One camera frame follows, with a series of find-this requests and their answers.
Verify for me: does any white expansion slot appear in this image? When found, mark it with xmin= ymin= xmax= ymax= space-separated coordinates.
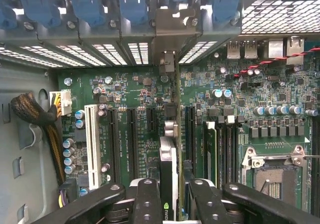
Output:
xmin=84 ymin=104 xmax=103 ymax=191

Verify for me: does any braided power cable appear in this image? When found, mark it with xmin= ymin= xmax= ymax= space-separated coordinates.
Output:
xmin=9 ymin=92 xmax=73 ymax=209

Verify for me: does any open PC case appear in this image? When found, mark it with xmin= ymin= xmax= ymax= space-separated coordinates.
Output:
xmin=0 ymin=0 xmax=320 ymax=224

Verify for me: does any red and black wire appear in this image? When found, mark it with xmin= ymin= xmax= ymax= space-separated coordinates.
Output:
xmin=233 ymin=47 xmax=320 ymax=79

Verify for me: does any green motherboard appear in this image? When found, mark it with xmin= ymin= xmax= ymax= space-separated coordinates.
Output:
xmin=56 ymin=37 xmax=320 ymax=224

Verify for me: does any short black expansion slot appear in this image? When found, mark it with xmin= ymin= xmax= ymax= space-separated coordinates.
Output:
xmin=146 ymin=107 xmax=158 ymax=132

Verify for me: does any white power connector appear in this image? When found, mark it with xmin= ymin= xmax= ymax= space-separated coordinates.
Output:
xmin=49 ymin=90 xmax=73 ymax=117

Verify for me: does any silver USB port block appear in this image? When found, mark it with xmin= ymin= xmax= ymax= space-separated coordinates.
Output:
xmin=226 ymin=40 xmax=259 ymax=60

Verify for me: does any socket locking lever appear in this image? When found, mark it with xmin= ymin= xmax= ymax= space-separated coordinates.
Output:
xmin=251 ymin=153 xmax=320 ymax=160

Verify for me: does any installed RAM stick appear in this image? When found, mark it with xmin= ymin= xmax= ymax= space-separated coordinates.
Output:
xmin=203 ymin=120 xmax=218 ymax=188

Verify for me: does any silver rear port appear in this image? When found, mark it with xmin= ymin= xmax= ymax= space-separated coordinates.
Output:
xmin=268 ymin=39 xmax=285 ymax=59

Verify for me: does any silver ethernet port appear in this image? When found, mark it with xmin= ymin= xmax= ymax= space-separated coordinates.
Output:
xmin=285 ymin=36 xmax=305 ymax=66

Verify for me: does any CPU socket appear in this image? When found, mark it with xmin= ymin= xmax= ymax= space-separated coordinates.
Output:
xmin=239 ymin=145 xmax=312 ymax=209

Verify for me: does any black RAM slot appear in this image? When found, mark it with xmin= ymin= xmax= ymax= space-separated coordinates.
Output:
xmin=216 ymin=116 xmax=226 ymax=188
xmin=225 ymin=115 xmax=236 ymax=188

